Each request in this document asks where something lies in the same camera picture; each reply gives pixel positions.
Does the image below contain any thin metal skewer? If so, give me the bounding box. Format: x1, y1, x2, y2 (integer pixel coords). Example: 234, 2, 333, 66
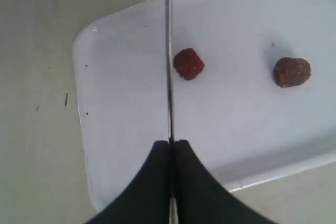
164, 0, 180, 224

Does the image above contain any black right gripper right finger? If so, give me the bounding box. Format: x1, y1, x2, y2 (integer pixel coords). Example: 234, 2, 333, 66
174, 140, 274, 224

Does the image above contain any white rectangular plastic tray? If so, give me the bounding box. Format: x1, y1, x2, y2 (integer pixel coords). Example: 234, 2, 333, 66
72, 0, 335, 211

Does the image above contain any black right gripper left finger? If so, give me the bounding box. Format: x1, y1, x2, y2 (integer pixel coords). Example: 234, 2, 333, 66
87, 141, 171, 223

